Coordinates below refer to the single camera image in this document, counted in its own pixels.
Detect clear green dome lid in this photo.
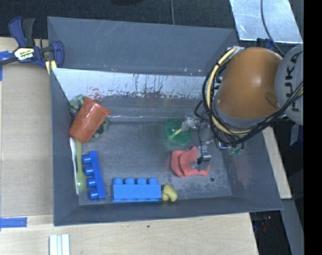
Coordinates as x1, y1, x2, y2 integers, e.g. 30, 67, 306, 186
164, 118, 192, 147

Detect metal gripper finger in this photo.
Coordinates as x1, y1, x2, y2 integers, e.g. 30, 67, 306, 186
181, 116, 197, 131
196, 146, 213, 169

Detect green camouflage soft toy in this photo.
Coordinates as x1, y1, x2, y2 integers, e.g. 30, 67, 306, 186
69, 94, 111, 141

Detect pale wood flat board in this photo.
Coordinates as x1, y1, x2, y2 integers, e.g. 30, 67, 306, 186
0, 64, 55, 218

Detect thin blue toy brick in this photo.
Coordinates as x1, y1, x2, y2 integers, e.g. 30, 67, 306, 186
81, 150, 107, 201

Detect large blue toy brick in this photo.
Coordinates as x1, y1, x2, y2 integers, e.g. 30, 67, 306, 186
112, 177, 163, 203

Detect grey metal bin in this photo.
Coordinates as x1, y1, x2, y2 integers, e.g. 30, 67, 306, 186
46, 16, 285, 227

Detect orange plastic cup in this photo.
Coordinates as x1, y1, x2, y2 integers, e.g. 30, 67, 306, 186
69, 96, 112, 143

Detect white plastic spoon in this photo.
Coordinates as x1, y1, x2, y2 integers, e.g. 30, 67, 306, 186
69, 137, 81, 196

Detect green plastic spoon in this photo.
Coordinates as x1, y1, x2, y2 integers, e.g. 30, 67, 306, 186
75, 139, 87, 192

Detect salmon red cloth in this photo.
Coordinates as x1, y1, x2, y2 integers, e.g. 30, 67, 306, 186
170, 146, 212, 179

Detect yellow toy piece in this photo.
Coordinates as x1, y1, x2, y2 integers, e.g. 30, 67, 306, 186
161, 184, 179, 202

